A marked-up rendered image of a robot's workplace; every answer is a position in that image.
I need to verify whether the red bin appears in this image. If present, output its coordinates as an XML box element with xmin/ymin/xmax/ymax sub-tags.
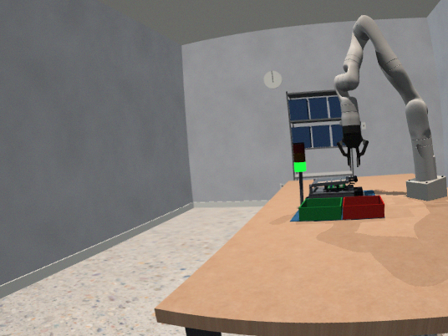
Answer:
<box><xmin>343</xmin><ymin>196</ymin><xmax>384</xmax><ymax>220</ymax></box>

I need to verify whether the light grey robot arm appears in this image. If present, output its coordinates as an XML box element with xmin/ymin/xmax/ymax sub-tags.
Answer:
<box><xmin>333</xmin><ymin>15</ymin><xmax>437</xmax><ymax>181</ymax></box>

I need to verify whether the green open tray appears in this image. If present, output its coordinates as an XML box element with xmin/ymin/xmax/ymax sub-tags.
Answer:
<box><xmin>299</xmin><ymin>197</ymin><xmax>343</xmax><ymax>221</ymax></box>

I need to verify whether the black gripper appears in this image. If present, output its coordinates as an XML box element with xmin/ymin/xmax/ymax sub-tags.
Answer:
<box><xmin>337</xmin><ymin>125</ymin><xmax>369</xmax><ymax>168</ymax></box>

